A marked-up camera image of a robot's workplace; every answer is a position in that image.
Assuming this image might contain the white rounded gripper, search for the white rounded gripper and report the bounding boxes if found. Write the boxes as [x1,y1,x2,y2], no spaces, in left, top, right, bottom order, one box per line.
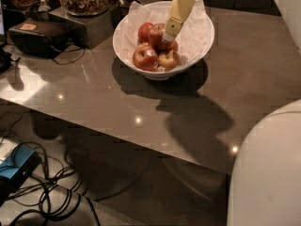
[162,0,195,43]

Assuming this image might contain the red apple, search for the red apple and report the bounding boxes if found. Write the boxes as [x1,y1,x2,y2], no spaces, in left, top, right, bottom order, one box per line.
[138,22,153,42]
[149,23,172,51]
[133,42,158,72]
[171,40,178,51]

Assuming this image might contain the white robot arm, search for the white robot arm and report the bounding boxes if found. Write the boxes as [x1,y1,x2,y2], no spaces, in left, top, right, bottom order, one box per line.
[227,100,301,226]

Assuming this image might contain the white paper bowl liner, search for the white paper bowl liner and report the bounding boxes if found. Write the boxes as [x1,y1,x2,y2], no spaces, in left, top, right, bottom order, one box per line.
[119,0,212,68]

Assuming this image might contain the white ceramic bowl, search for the white ceramic bowl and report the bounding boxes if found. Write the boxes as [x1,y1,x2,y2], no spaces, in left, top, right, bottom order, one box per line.
[112,0,215,81]

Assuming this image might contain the front right yellowish apple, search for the front right yellowish apple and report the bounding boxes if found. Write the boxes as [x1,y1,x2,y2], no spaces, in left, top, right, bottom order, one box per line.
[157,50,182,72]

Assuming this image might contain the dark grey stand block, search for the dark grey stand block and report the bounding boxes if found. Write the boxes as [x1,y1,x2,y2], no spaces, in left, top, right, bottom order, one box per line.
[49,7,114,49]

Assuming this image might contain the metal scoop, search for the metal scoop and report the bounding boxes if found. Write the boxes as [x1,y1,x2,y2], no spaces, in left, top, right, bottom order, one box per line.
[38,0,51,12]

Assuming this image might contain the black box device with label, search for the black box device with label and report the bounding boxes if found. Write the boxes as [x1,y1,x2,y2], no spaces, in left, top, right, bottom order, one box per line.
[8,19,70,58]

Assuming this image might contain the blue electronics box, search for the blue electronics box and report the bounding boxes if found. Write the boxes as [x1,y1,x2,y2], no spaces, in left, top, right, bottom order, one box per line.
[0,144,41,191]

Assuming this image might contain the black cable on table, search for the black cable on table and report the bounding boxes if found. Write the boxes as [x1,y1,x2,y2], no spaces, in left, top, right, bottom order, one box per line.
[51,44,87,66]

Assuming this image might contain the black floor cables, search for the black floor cables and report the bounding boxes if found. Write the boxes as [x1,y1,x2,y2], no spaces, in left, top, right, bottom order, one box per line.
[0,111,102,226]

